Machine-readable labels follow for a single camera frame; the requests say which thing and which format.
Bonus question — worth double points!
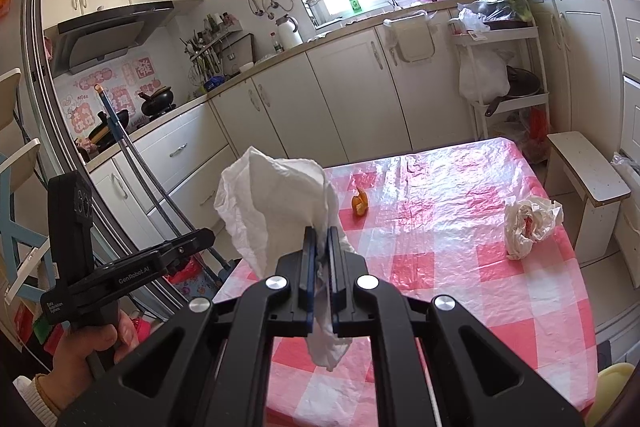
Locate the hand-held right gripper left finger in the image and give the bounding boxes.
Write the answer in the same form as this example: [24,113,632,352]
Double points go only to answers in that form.
[57,227,321,427]

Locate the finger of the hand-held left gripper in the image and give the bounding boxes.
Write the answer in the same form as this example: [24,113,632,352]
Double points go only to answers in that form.
[162,228,217,275]

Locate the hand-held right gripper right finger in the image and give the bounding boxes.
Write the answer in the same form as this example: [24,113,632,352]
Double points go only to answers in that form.
[327,227,586,427]

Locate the small orange peel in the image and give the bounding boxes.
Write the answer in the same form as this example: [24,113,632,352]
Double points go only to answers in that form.
[351,188,370,217]

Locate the clear plastic bag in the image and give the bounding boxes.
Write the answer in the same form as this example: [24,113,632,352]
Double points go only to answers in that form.
[214,146,358,373]

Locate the person's left forearm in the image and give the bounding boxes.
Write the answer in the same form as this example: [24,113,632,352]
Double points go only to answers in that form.
[10,372,68,427]

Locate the person's left hand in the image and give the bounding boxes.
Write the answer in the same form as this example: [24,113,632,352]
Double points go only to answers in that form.
[50,309,141,413]

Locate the red plastic bag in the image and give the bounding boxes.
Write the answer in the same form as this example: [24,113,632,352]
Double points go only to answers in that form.
[167,257,201,288]

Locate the white shelf unit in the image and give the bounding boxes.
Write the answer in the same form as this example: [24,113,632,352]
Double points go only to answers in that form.
[0,67,62,358]

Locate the black wok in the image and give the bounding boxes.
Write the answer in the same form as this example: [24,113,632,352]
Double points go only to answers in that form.
[87,109,131,148]

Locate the pink checked tablecloth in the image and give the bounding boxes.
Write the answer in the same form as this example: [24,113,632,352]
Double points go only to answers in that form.
[215,137,601,427]

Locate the black clay pot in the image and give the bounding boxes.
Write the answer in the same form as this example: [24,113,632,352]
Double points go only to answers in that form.
[139,88,177,118]

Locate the utensil rack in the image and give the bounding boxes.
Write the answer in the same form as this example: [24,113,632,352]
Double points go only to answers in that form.
[180,12,254,94]

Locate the white base cabinets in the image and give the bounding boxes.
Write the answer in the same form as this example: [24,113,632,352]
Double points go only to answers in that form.
[85,0,621,258]

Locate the range hood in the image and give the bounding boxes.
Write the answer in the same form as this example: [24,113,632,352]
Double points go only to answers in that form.
[50,2,176,76]

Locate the white thermos jug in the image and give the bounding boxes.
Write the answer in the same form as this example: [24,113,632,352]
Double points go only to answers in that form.
[274,14,304,50]

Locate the big white plastic bag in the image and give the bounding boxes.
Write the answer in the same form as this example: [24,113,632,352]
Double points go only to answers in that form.
[459,47,511,103]

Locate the small red bag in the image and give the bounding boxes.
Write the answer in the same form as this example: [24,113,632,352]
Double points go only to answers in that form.
[527,107,549,143]

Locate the white hanging bin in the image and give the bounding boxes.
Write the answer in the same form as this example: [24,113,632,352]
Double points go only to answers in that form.
[382,12,441,66]

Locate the black frying pan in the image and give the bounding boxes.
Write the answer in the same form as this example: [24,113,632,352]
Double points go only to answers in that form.
[482,67,544,118]

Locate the white stool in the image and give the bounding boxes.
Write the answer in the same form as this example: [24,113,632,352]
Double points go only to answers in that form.
[545,131,632,266]

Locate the small white plastic bag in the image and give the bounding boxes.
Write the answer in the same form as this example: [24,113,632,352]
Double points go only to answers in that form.
[457,7,491,36]

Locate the white trolley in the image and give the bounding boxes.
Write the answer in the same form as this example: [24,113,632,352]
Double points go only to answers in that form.
[447,9,551,140]

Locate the dark vegetable bag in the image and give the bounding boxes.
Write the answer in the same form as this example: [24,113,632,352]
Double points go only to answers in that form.
[477,0,534,26]

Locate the pink wall stickers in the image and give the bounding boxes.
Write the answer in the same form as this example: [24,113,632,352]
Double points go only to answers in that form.
[60,52,161,144]

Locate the metal door frame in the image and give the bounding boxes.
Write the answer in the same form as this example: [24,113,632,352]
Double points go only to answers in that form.
[20,0,191,319]

